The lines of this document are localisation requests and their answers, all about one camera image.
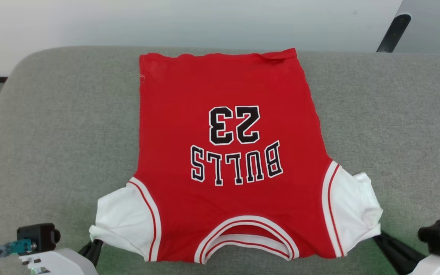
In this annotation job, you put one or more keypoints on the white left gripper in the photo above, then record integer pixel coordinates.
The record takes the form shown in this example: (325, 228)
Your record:
(59, 263)

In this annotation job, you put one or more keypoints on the red and white basketball jersey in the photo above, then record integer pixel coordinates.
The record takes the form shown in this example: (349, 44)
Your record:
(227, 198)

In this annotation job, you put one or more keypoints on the grey fabric sofa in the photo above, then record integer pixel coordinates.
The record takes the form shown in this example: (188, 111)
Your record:
(52, 152)

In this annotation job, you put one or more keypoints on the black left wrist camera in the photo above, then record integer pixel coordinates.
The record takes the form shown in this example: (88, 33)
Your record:
(38, 236)

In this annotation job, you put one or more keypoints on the black slanted frame post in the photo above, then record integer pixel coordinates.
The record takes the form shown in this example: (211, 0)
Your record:
(395, 32)

